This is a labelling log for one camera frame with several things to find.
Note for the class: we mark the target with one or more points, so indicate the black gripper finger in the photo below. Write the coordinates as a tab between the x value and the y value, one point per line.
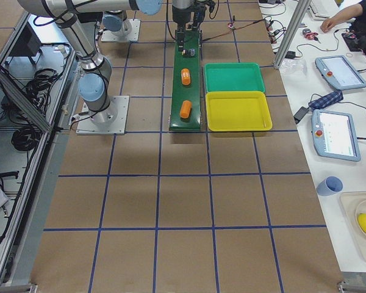
180	39
199	38

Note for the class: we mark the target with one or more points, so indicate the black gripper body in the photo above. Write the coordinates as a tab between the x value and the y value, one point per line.
180	19

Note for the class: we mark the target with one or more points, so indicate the orange cylinder with 4680 print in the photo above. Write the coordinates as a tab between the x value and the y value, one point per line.
185	76

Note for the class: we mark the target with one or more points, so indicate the plain orange cylinder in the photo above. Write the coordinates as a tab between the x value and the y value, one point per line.
185	110

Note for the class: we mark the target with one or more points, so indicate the yellow push button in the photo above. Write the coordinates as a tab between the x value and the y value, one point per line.
188	52

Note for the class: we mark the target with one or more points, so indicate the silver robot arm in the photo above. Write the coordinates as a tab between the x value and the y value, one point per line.
97	70
188	15

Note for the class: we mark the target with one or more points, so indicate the person's hand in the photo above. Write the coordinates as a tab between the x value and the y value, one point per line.
329	23

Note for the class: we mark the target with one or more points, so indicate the green plastic tray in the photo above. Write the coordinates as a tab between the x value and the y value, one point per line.
221	77

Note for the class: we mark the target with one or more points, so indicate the green conveyor belt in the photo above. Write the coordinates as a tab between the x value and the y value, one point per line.
186	92

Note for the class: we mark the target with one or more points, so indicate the yellow plastic tray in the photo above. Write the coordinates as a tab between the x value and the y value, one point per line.
238	111

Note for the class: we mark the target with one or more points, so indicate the black power adapter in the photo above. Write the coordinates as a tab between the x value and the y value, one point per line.
300	114

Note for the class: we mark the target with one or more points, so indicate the teach pendant far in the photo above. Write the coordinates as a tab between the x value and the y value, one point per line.
339	73

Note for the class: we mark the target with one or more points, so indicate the teach pendant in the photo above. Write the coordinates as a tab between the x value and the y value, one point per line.
334	135
339	73

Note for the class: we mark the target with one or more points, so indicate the teach pendant near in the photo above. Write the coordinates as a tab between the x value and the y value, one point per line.
334	135

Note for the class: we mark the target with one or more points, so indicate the blue plastic cup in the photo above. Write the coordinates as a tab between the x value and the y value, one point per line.
330	186

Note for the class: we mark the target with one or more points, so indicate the clear plastic bin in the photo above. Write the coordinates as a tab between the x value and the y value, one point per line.
354	207

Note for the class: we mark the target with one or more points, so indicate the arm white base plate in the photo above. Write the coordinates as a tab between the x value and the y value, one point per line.
110	121
118	31

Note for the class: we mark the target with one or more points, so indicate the aluminium frame post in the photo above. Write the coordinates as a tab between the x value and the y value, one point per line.
294	23

